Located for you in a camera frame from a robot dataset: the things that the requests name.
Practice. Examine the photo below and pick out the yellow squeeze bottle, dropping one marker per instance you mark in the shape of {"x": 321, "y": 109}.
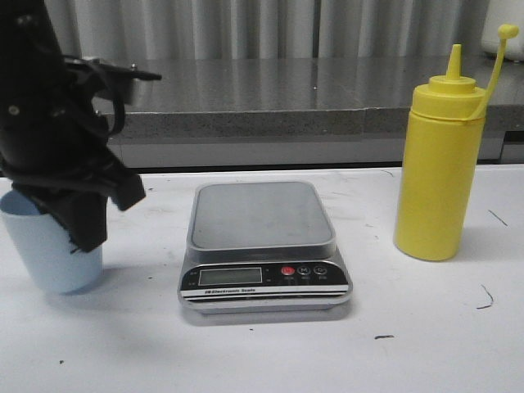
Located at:
{"x": 444, "y": 132}

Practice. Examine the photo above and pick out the grey stone counter shelf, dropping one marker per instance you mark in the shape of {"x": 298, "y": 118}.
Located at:
{"x": 271, "y": 100}

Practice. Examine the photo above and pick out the light blue plastic cup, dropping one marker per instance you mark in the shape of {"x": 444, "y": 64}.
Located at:
{"x": 53, "y": 261}

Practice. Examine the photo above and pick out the silver digital kitchen scale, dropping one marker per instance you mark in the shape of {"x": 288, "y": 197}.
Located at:
{"x": 261, "y": 247}

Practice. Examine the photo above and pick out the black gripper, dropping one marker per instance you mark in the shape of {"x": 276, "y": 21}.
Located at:
{"x": 54, "y": 135}

